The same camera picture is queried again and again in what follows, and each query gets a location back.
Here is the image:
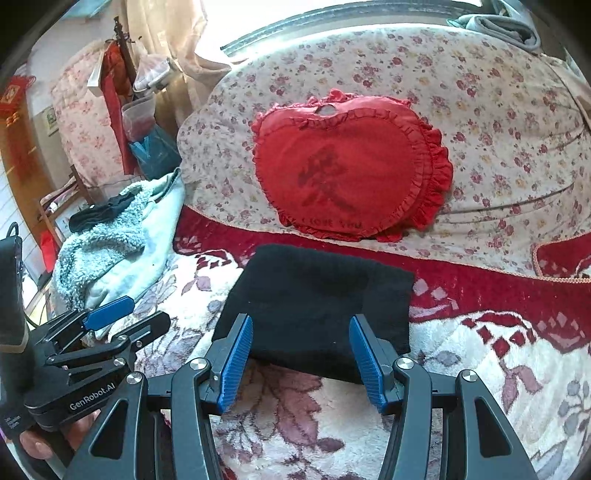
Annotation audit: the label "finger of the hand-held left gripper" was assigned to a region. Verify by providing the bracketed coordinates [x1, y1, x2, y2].
[41, 295, 136, 346]
[48, 310, 172, 376]

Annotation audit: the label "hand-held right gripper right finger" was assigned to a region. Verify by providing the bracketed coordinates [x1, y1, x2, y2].
[348, 314, 539, 480]

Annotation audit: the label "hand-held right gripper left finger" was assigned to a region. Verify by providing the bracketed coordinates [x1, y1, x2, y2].
[62, 313, 254, 480]

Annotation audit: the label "black pants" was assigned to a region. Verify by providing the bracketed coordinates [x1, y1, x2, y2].
[211, 244, 415, 386]

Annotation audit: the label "person's left hand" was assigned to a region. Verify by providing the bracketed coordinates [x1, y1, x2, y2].
[18, 409, 102, 461]

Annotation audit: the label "light blue fleece jacket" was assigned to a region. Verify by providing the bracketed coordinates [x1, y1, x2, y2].
[51, 168, 185, 319]

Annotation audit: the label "black cloth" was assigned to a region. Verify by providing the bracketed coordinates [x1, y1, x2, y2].
[68, 194, 137, 234]

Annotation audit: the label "red and white floral blanket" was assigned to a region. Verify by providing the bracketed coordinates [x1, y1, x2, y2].
[134, 205, 591, 480]

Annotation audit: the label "wooden chair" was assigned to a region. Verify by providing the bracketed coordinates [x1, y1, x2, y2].
[37, 164, 93, 250]

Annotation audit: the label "blue plastic bag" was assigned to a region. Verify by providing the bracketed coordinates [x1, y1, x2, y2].
[128, 124, 182, 178]

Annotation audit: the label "pink floral bundle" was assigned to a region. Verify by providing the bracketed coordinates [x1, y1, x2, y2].
[50, 46, 127, 190]

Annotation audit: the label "red heart-shaped pillow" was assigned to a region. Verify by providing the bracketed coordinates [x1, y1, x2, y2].
[252, 90, 454, 243]

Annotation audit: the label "clear plastic container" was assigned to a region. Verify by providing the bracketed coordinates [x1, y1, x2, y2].
[121, 95, 158, 141]

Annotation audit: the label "red hanging cloth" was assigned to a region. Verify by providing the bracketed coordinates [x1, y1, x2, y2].
[102, 41, 134, 176]

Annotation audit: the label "red trimmed pillow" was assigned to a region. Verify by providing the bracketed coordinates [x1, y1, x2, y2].
[531, 233, 591, 283]

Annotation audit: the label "red hanging ornament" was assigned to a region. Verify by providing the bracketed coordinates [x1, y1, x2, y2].
[0, 76, 35, 125]

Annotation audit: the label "clear plastic bag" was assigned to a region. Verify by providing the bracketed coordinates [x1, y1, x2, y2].
[133, 55, 181, 93]

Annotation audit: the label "dark wooden stand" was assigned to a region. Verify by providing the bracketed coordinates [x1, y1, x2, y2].
[113, 16, 139, 84]

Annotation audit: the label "window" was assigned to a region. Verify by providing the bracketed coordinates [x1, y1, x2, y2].
[221, 0, 485, 52]

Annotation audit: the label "grey folded cloth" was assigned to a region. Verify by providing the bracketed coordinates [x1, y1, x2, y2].
[457, 13, 542, 52]

